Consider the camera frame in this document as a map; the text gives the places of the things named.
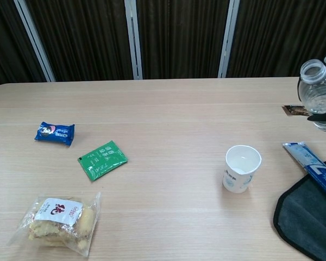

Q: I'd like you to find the transparent plastic water bottle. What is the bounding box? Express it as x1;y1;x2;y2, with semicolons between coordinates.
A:
298;59;326;133

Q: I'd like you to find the white paper cup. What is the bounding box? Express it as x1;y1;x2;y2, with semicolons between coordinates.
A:
222;145;262;194

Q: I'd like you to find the small brown sachet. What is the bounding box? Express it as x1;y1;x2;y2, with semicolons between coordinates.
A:
281;104;310;117

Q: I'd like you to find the blue white toothpaste tube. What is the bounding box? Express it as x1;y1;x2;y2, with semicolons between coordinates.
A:
282;141;326;203

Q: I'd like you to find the dark grey cloth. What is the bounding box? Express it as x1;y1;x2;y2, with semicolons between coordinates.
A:
273;160;326;261

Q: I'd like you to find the green tea sachet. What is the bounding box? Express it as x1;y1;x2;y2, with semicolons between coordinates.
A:
77;140;129;182

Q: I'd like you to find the blue cookie packet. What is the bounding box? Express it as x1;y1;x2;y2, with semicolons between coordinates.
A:
34;121;76;147

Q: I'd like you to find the clear bag of pastries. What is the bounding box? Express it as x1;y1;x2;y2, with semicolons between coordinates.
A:
7;191;102;258

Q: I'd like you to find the grey partition post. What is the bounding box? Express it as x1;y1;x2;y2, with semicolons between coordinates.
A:
124;0;143;80
217;0;241;79
13;0;57;83

